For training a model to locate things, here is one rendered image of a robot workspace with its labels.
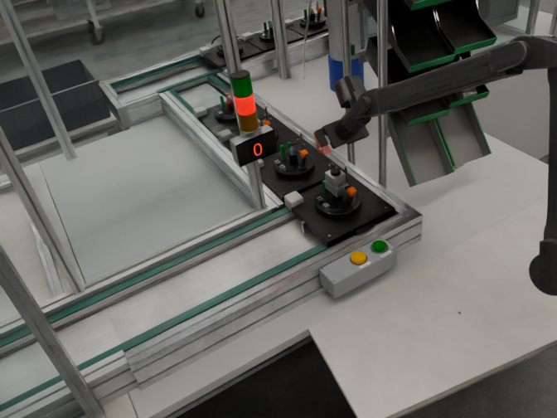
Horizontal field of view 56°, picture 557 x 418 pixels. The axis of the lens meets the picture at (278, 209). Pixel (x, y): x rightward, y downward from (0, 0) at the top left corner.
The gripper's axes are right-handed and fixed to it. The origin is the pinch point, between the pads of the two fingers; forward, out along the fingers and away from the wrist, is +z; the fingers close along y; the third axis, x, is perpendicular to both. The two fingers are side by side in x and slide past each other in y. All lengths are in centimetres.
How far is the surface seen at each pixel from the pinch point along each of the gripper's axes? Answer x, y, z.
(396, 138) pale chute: 5.3, -21.5, 4.2
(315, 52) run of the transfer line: -68, -67, 99
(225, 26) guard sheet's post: -32.8, 20.4, -17.4
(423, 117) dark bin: 4.8, -24.2, -8.2
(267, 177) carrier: -4.6, 10.2, 33.0
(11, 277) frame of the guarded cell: 6, 83, -27
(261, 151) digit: -6.7, 18.2, 5.2
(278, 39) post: -71, -42, 80
